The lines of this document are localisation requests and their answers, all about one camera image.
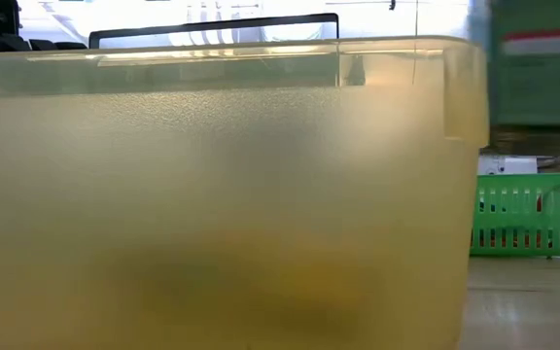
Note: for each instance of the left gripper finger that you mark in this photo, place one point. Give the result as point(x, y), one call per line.
point(42, 45)

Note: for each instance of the wooden shelf with black frame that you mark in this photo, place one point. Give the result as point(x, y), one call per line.
point(212, 24)

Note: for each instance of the yellow translucent plastic bin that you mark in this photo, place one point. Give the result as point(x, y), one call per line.
point(212, 170)

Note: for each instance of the bright green plastic basket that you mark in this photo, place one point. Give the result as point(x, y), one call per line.
point(513, 181)

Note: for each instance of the green card box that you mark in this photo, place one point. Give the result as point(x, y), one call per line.
point(542, 82)

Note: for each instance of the white box device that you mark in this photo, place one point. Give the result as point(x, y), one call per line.
point(508, 166)

